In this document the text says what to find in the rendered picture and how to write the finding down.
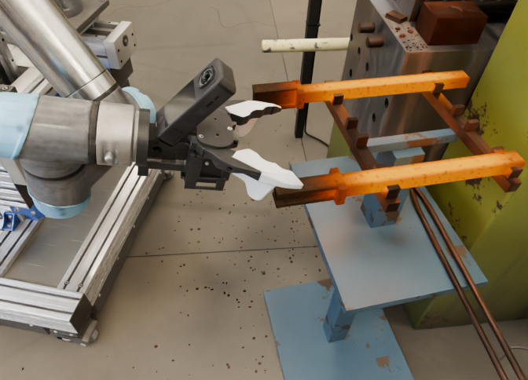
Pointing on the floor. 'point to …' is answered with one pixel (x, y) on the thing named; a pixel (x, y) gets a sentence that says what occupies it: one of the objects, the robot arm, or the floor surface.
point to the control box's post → (308, 52)
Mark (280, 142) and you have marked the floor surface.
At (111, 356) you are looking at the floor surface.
